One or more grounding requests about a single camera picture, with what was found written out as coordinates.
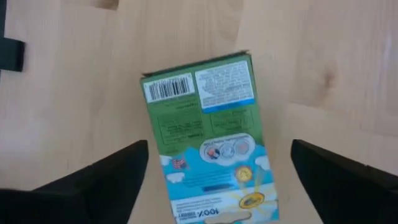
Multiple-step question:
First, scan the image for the black aluminium table frame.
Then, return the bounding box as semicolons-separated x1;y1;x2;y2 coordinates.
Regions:
0;0;26;73

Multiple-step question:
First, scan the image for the green crayon box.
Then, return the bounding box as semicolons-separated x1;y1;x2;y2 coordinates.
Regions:
139;49;280;224

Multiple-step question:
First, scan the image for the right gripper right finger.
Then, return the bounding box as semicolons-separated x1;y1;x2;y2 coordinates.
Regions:
290;139;398;224

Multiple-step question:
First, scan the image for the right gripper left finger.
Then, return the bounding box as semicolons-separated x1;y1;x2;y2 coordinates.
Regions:
30;139;150;224

